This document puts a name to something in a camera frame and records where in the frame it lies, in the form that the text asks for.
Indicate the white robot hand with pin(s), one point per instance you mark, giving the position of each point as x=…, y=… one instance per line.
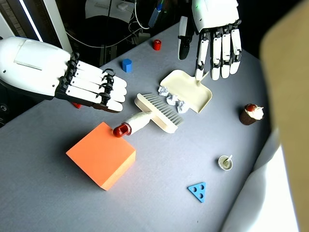
x=214, y=14
x=31, y=67

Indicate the cream plastic dustpan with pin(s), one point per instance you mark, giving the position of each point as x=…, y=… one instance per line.
x=186, y=88

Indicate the white paper ball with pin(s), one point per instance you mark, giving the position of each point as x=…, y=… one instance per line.
x=164, y=91
x=172, y=99
x=182, y=107

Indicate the cream hand broom grey bristles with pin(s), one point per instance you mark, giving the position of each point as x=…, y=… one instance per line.
x=142, y=120

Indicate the white light strip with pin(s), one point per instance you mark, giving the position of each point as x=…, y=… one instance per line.
x=31, y=21

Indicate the small red block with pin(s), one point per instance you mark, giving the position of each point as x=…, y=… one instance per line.
x=77, y=105

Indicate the grey adapter box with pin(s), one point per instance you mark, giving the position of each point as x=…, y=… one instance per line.
x=154, y=15

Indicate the red cylinder block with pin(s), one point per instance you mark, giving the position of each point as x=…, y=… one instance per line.
x=157, y=45

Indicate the white computer mouse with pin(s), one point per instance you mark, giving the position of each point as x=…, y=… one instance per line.
x=122, y=6

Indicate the toy cupcake with strawberry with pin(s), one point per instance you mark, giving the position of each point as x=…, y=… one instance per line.
x=249, y=116

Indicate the orange foam cube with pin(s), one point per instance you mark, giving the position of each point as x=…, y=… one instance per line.
x=99, y=154

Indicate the tan blurry panel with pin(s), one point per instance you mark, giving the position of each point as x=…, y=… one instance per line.
x=289, y=96

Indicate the grey table cloth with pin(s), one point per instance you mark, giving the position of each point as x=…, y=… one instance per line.
x=169, y=157

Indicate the small bowl with spoon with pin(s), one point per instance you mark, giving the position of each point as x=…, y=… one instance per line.
x=225, y=164

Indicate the blue triangle block with holes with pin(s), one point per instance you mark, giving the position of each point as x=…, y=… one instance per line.
x=201, y=197

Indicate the white upright post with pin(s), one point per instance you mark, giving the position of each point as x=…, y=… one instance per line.
x=56, y=24

